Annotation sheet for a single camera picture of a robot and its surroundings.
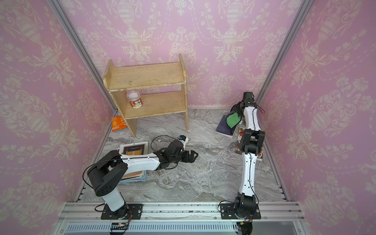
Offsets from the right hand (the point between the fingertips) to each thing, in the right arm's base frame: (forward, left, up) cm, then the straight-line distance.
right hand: (238, 108), depth 110 cm
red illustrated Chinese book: (-25, +4, -9) cm, 27 cm away
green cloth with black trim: (-10, +6, -1) cm, 11 cm away
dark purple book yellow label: (-13, +13, -7) cm, 19 cm away
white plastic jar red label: (-8, +69, +20) cm, 72 cm away
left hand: (-36, +36, -3) cm, 50 cm away
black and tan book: (-28, +74, -5) cm, 79 cm away
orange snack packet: (-5, +90, -4) cm, 90 cm away
